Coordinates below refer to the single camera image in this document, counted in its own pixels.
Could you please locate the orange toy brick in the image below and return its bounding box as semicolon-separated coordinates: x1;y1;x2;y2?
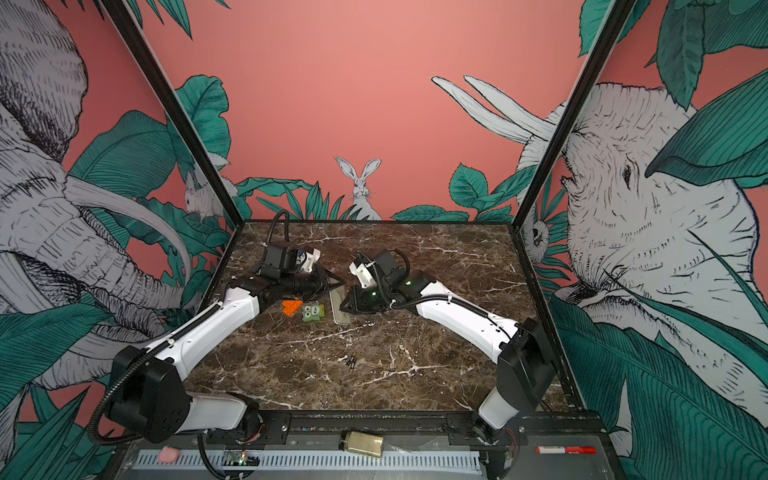
281;299;304;317

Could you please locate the black mounting rail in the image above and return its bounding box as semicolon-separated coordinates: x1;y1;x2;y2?
239;410;604;448

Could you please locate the white remote control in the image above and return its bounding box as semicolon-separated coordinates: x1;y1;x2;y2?
329;285;352;327

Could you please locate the small circuit board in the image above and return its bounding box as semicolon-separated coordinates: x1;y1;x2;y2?
222;451;261;469

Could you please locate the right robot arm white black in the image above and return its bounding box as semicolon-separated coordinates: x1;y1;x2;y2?
341;249;557;431

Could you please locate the red white marker pen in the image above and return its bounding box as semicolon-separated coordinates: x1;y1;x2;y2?
536;445;597;455

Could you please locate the white slotted cable duct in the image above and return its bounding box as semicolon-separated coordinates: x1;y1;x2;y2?
130;449;483;474

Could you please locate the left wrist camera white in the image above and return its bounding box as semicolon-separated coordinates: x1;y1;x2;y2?
297;248;321;273

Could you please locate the brass metal box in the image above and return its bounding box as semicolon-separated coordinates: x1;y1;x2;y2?
341;431;384;458

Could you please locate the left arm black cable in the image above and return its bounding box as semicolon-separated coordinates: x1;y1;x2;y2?
263;209;292;265

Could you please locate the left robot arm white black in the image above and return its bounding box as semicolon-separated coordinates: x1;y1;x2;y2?
87;242;345;446

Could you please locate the pink eraser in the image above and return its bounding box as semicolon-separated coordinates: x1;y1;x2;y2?
157;446;181;464

